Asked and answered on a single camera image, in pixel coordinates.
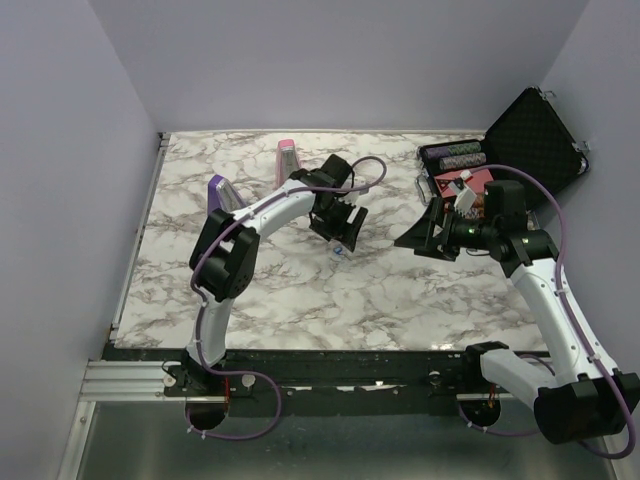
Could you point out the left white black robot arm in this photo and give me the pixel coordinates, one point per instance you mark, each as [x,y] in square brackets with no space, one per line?
[224,258]

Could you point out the purple metronome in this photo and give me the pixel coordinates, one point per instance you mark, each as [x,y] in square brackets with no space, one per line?
[221,194]

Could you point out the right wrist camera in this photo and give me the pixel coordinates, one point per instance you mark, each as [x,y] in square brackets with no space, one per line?
[465,196]

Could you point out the red playing card deck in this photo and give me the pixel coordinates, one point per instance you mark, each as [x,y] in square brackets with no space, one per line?
[449,184]

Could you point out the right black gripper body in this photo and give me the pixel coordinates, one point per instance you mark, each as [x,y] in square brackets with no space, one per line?
[456,226]

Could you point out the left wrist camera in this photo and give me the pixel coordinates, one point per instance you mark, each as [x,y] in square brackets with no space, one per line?
[352,195]

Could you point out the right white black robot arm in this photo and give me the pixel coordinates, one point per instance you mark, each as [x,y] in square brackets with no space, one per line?
[586,395]

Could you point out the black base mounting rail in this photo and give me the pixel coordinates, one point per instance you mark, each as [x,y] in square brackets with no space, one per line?
[252,383]

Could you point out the aluminium frame extrusion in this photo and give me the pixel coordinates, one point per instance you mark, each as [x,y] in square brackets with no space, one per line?
[108,382]

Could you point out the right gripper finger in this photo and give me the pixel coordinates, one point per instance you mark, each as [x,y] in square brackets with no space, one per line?
[436,251]
[423,233]

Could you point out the grey purple chip stack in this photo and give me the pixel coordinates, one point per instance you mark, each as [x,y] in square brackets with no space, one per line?
[462,161]

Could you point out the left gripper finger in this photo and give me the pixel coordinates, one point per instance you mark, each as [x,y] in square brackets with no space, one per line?
[327,225]
[352,229]

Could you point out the black poker chip case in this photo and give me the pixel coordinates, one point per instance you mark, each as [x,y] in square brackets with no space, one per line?
[530,137]

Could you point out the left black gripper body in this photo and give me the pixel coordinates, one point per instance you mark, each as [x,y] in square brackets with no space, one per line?
[335,210]

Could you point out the pink metronome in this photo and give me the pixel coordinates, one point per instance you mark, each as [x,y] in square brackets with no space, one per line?
[287,161]

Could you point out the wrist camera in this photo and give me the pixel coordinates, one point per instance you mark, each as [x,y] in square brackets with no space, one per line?
[352,195]
[465,196]

